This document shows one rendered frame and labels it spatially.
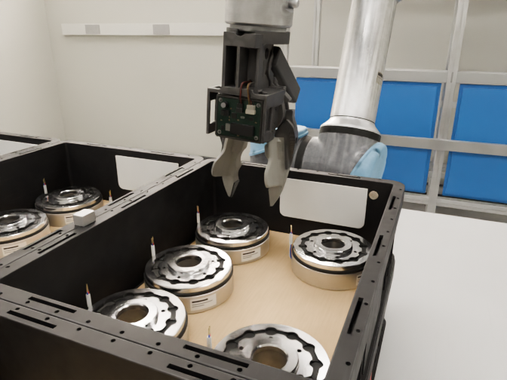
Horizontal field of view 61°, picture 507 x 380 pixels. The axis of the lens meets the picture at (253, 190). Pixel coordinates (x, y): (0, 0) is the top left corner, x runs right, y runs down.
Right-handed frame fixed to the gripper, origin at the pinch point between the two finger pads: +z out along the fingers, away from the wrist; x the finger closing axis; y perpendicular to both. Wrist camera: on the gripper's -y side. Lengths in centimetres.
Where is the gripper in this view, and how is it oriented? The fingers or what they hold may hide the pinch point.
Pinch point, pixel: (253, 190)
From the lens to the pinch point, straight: 57.1
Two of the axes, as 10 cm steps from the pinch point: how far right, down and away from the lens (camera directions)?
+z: -0.7, 9.3, 3.7
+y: -3.8, 3.2, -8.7
